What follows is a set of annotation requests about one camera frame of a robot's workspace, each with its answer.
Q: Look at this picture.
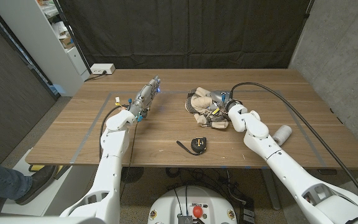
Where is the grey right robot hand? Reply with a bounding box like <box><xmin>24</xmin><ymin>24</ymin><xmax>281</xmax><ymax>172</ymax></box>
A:
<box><xmin>208</xmin><ymin>90</ymin><xmax>242</xmax><ymax>113</ymax></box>

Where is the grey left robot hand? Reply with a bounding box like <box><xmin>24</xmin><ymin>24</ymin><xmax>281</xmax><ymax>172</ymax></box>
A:
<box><xmin>128</xmin><ymin>74</ymin><xmax>162</xmax><ymax>118</ymax></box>

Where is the beige scarf with black stripes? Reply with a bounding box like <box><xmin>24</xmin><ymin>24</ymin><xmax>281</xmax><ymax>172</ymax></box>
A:
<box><xmin>185</xmin><ymin>86</ymin><xmax>234</xmax><ymax>129</ymax></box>

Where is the black tape measure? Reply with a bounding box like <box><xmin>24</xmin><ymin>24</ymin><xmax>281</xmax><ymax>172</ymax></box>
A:
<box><xmin>176</xmin><ymin>136</ymin><xmax>208</xmax><ymax>156</ymax></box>

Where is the white power strip box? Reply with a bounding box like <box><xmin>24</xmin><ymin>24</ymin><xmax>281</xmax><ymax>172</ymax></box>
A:
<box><xmin>90</xmin><ymin>63</ymin><xmax>116</xmax><ymax>75</ymax></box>

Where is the black backdrop curtain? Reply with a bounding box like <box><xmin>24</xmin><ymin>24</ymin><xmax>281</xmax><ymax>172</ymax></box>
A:
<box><xmin>57</xmin><ymin>0</ymin><xmax>312</xmax><ymax>70</ymax></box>

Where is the round black grille disc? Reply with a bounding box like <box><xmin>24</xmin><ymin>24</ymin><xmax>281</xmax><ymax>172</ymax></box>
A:
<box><xmin>121</xmin><ymin>167</ymin><xmax>145</xmax><ymax>184</ymax></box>

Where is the black backdrop stand pole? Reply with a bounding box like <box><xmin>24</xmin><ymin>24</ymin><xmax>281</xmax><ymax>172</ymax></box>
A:
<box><xmin>52</xmin><ymin>0</ymin><xmax>92</xmax><ymax>75</ymax></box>
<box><xmin>303</xmin><ymin>0</ymin><xmax>316</xmax><ymax>19</ymax></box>

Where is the cardboard box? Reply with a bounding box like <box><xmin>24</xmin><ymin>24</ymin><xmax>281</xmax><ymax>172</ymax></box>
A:
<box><xmin>59</xmin><ymin>34</ymin><xmax>75</xmax><ymax>50</ymax></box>

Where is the grey table leg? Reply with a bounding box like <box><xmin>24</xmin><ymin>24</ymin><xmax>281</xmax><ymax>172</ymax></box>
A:
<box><xmin>261</xmin><ymin>169</ymin><xmax>282</xmax><ymax>211</ymax></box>

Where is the white robot torso base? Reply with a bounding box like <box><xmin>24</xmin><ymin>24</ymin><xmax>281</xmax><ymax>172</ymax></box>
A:
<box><xmin>147</xmin><ymin>185</ymin><xmax>238</xmax><ymax>224</ymax></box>

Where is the black floor power strip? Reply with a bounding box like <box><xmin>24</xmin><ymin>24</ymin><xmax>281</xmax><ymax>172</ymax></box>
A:
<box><xmin>239</xmin><ymin>207</ymin><xmax>256</xmax><ymax>224</ymax></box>

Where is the white shelf cabinet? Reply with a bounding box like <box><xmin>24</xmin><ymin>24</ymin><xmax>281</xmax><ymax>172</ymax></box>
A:
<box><xmin>0</xmin><ymin>0</ymin><xmax>91</xmax><ymax>97</ymax></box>

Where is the white floor panel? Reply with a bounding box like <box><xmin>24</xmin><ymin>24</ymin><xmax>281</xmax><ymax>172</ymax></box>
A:
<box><xmin>0</xmin><ymin>148</ymin><xmax>98</xmax><ymax>217</ymax></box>

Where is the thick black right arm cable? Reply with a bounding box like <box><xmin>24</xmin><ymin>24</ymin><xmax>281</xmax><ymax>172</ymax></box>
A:
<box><xmin>229</xmin><ymin>82</ymin><xmax>358</xmax><ymax>212</ymax></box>

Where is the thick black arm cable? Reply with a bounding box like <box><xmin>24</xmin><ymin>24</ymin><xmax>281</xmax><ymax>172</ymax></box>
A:
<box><xmin>99</xmin><ymin>105</ymin><xmax>126</xmax><ymax>161</ymax></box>
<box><xmin>229</xmin><ymin>82</ymin><xmax>358</xmax><ymax>212</ymax></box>

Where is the black power cord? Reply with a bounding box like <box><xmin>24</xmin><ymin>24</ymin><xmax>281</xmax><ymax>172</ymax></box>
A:
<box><xmin>85</xmin><ymin>70</ymin><xmax>108</xmax><ymax>82</ymax></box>

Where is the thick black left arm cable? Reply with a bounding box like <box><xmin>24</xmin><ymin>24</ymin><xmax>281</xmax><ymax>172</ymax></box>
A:
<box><xmin>99</xmin><ymin>105</ymin><xmax>126</xmax><ymax>161</ymax></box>

